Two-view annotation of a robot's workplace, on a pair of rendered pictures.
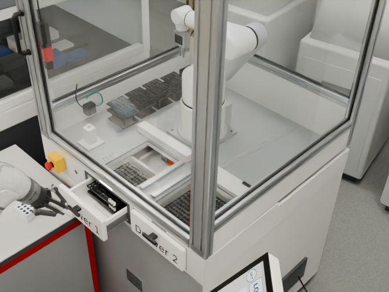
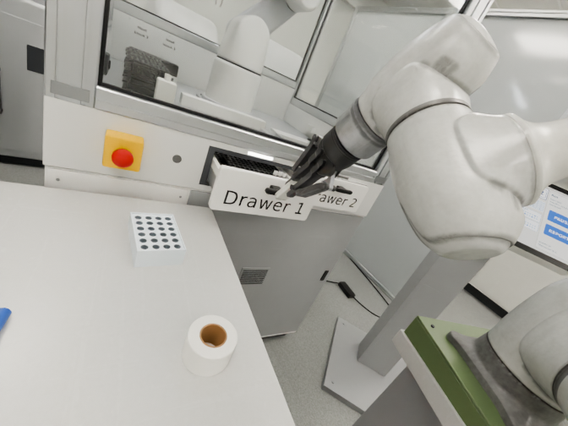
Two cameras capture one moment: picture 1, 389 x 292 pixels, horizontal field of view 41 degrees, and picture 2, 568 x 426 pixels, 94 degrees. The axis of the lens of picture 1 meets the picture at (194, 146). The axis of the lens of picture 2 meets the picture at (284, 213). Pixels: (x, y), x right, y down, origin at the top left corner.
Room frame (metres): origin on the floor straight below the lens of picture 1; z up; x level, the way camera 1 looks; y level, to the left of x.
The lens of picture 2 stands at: (1.30, 1.06, 1.13)
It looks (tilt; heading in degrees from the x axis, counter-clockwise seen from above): 24 degrees down; 281
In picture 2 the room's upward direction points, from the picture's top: 24 degrees clockwise
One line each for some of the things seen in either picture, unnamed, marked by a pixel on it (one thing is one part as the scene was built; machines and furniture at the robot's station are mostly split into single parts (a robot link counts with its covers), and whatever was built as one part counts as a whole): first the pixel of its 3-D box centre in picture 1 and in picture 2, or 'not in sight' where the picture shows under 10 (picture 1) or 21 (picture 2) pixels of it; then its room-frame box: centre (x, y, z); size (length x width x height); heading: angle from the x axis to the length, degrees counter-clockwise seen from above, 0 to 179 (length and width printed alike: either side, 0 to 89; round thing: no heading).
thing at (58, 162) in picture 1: (55, 162); (123, 151); (1.77, 0.61, 0.88); 0.07 x 0.05 x 0.07; 47
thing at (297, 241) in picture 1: (193, 224); (201, 220); (1.88, -0.01, 0.40); 1.03 x 0.95 x 0.80; 47
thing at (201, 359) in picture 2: not in sight; (210, 344); (1.37, 0.81, 0.78); 0.07 x 0.07 x 0.04
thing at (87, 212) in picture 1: (82, 211); (268, 196); (1.47, 0.44, 0.87); 0.29 x 0.02 x 0.11; 47
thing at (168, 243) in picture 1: (157, 239); (333, 193); (1.34, 0.13, 0.87); 0.29 x 0.02 x 0.11; 47
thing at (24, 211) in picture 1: (32, 206); (155, 237); (1.59, 0.68, 0.78); 0.12 x 0.08 x 0.04; 143
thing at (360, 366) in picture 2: not in sight; (422, 306); (0.75, -0.14, 0.51); 0.50 x 0.45 x 1.02; 90
